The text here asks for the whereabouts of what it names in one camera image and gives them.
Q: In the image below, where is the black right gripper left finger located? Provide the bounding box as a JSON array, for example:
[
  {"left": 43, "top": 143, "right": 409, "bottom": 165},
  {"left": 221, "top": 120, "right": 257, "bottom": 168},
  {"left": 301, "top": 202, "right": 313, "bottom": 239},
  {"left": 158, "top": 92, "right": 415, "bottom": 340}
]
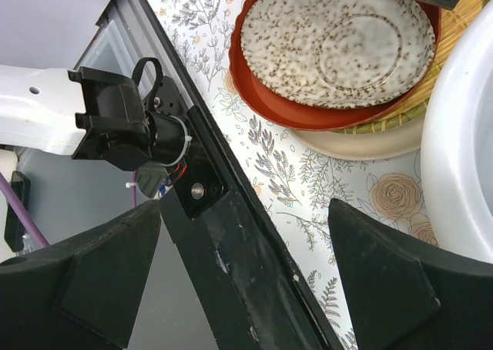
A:
[{"left": 1, "top": 200, "right": 161, "bottom": 349}]

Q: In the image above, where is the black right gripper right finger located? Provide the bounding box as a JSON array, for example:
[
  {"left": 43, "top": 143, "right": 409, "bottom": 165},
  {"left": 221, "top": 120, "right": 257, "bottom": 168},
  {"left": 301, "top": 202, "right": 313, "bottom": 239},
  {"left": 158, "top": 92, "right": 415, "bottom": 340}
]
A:
[{"left": 328, "top": 199, "right": 492, "bottom": 349}]

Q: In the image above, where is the white plastic bin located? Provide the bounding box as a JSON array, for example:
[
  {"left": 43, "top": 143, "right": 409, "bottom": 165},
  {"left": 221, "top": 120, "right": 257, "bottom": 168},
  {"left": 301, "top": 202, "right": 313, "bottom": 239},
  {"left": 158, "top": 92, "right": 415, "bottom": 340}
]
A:
[{"left": 421, "top": 3, "right": 492, "bottom": 262}]

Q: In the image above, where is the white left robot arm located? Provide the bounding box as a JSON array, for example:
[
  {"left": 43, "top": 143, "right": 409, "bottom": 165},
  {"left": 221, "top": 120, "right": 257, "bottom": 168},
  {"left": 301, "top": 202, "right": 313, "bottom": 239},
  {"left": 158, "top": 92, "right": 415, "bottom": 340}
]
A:
[{"left": 1, "top": 31, "right": 414, "bottom": 171}]

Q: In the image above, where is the gold rimmed plate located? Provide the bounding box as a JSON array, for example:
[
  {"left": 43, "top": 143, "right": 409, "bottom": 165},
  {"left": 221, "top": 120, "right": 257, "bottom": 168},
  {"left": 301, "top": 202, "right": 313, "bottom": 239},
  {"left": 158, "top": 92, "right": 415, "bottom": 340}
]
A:
[{"left": 337, "top": 0, "right": 491, "bottom": 135}]

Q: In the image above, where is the speckled round plate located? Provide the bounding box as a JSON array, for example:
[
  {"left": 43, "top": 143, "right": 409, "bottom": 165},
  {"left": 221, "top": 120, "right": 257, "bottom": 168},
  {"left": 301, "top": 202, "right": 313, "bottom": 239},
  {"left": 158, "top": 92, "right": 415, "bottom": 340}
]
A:
[{"left": 240, "top": 0, "right": 435, "bottom": 109}]

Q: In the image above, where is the floral table mat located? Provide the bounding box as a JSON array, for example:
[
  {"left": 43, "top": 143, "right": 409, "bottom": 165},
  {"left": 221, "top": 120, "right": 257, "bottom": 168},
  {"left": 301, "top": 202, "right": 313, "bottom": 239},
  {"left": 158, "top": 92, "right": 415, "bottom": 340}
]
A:
[{"left": 148, "top": 0, "right": 437, "bottom": 349}]

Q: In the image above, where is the cream large plate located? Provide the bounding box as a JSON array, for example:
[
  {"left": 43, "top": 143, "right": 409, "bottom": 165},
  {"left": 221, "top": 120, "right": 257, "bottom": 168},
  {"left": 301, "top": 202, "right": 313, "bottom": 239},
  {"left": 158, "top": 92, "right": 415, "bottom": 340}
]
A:
[{"left": 288, "top": 116, "right": 424, "bottom": 160}]

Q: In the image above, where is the red round plate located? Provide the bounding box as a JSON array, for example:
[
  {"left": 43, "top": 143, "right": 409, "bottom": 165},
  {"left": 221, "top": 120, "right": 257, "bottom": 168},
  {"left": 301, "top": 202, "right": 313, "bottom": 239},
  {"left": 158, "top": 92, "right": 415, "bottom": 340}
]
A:
[{"left": 230, "top": 0, "right": 441, "bottom": 131}]

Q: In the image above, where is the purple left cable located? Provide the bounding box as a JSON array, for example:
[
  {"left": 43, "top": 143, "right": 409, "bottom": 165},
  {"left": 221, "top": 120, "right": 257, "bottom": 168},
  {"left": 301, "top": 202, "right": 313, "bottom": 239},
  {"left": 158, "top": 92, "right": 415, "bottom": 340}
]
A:
[{"left": 0, "top": 171, "right": 51, "bottom": 249}]

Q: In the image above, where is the aluminium frame rail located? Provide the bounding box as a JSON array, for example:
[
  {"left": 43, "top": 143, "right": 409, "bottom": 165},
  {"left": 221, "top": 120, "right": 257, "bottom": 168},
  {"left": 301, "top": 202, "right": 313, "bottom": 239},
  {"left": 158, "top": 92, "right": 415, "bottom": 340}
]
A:
[{"left": 75, "top": 0, "right": 159, "bottom": 77}]

